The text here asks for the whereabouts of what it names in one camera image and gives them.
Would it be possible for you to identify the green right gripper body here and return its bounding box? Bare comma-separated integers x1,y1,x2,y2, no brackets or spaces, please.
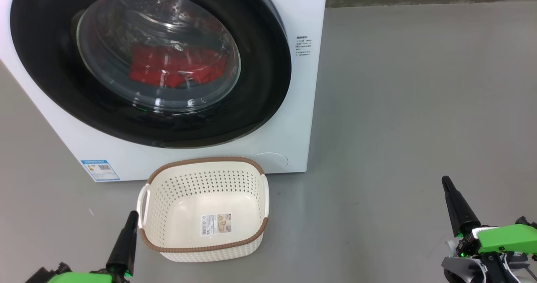
459,224,537,257

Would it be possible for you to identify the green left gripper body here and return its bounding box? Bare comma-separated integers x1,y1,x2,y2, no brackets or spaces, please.
46,271,131,283

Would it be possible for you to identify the red garment with white print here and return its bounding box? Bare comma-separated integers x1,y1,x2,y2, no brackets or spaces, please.
129,44,228,88

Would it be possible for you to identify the round white filter cover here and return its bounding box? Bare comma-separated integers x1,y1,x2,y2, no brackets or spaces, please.
251,152,289,170

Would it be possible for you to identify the white front-load washing machine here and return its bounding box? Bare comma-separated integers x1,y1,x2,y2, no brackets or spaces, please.
0,0,328,183

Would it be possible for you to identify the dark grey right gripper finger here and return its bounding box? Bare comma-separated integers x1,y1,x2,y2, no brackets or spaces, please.
441,176,481,237

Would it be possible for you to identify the cream perforated basket brown rim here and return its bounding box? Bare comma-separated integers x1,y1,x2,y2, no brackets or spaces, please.
136,157,270,263

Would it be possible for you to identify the white printed product label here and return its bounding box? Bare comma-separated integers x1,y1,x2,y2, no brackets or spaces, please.
201,213,232,236

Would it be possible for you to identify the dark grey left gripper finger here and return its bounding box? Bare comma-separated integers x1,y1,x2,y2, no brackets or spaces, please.
105,210,139,276

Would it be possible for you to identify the blue energy label sticker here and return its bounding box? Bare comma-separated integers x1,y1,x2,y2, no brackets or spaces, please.
81,160,120,182

